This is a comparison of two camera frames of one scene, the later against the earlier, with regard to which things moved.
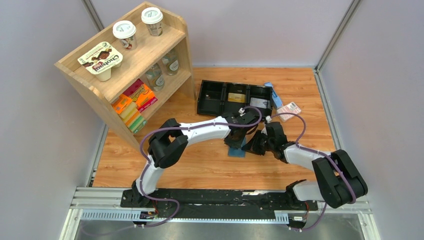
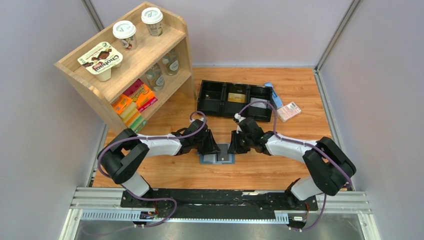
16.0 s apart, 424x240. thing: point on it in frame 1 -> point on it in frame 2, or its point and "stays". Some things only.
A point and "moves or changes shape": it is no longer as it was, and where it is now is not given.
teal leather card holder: x=237 y=152 moves or changes shape
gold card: x=235 y=97 stays
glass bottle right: x=171 y=63 stays
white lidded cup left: x=125 y=31 stays
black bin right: x=261 y=96 stays
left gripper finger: x=236 y=137 -> x=204 y=148
